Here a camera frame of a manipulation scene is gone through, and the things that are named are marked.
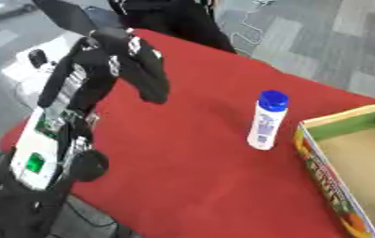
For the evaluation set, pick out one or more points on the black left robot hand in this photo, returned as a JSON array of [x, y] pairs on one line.
[[141, 71]]

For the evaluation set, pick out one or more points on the white box with black item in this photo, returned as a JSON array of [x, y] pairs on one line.
[[38, 66]]

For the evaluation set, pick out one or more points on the cardboard box with green inside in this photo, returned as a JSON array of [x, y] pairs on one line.
[[353, 167]]

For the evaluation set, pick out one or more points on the black office chair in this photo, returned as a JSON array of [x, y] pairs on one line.
[[185, 18]]

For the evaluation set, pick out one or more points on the white bottle with blue cap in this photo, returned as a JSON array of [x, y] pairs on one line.
[[268, 121]]

